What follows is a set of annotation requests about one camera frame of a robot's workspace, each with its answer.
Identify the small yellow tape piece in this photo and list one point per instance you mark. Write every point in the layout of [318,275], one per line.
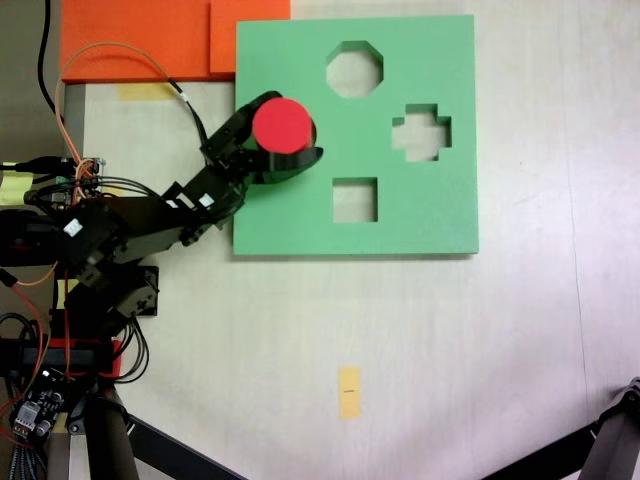
[116,192]

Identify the yellow tape strip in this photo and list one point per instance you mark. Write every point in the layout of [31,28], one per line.
[145,92]

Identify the green shape sorting board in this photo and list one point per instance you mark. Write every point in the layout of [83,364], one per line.
[360,230]

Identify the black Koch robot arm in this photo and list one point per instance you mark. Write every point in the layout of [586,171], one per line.
[135,230]

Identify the black power converter board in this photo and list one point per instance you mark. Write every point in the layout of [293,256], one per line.
[36,406]

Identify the dark tripod leg tube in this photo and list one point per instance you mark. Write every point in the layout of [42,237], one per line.
[107,440]

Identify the yellow sticky note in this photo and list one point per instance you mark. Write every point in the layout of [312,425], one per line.
[12,187]

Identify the yellow paper label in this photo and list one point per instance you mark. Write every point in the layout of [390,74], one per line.
[350,392]

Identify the black tripod leg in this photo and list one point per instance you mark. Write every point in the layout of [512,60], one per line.
[617,430]

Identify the black tripod strut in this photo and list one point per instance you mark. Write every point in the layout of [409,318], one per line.
[545,455]
[180,452]

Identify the large flat orange block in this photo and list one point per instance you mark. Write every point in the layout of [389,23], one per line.
[135,40]

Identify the red cylinder block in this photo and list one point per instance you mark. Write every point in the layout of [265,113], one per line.
[282,125]

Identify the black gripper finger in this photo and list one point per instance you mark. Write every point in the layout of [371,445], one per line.
[245,117]
[290,165]

